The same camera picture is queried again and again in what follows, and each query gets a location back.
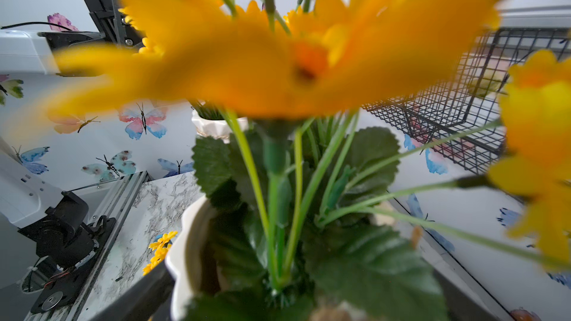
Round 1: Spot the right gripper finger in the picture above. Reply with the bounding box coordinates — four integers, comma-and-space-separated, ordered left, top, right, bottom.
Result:
92, 262, 175, 321

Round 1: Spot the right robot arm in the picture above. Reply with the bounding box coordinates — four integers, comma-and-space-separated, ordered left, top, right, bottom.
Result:
1, 143, 149, 320

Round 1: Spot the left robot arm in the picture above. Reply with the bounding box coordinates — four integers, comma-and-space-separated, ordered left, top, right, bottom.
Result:
1, 0, 143, 75

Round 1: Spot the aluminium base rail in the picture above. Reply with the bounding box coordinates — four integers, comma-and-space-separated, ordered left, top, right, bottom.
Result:
17, 172, 149, 320

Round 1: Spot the black wire wall basket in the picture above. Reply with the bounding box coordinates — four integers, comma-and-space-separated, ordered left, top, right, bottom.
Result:
365, 27, 570, 175

